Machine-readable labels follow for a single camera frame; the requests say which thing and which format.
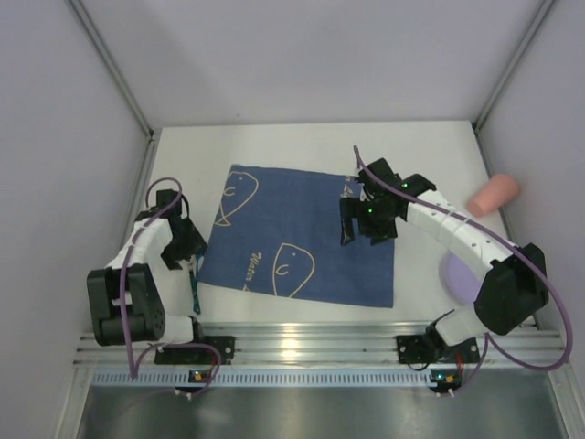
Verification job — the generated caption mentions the blue plastic fork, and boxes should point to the blue plastic fork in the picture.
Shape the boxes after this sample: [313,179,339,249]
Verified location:
[188,256,201,315]

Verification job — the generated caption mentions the blue whale print cloth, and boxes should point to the blue whale print cloth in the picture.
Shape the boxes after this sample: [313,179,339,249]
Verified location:
[198,165,395,308]

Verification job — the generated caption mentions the purple plastic plate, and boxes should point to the purple plastic plate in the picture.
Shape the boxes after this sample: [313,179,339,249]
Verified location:
[440,253,482,305]

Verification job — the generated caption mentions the pink plastic cup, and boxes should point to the pink plastic cup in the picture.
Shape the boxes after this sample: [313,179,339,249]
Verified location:
[466,174,521,218]

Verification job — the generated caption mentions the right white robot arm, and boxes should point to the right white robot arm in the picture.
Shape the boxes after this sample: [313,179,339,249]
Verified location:
[339,171,549,348]

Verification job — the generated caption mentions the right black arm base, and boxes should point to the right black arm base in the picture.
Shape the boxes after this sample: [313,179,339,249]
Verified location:
[396,335,480,368]

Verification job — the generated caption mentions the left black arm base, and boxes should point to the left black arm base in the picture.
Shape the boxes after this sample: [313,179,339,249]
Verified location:
[154,336,236,366]

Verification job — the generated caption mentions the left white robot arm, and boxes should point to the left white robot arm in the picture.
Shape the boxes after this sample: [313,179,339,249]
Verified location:
[87,189,207,346]

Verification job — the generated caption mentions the aluminium mounting rail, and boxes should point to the aluminium mounting rail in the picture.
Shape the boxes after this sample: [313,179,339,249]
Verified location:
[73,322,564,368]

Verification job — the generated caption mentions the left aluminium frame post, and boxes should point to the left aluminium frame post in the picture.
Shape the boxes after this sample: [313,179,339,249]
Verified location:
[63,0,156,138]

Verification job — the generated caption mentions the aluminium frame post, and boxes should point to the aluminium frame post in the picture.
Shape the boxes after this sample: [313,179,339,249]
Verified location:
[63,0,156,138]
[471,0,561,132]

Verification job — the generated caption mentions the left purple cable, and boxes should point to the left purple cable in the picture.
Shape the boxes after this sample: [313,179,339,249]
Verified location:
[119,177,225,399]

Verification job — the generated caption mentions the perforated cable duct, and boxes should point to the perforated cable duct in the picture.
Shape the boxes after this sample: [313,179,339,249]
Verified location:
[90,368,463,390]

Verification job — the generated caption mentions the right aluminium frame post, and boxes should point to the right aluminium frame post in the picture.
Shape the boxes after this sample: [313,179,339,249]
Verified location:
[471,0,561,132]

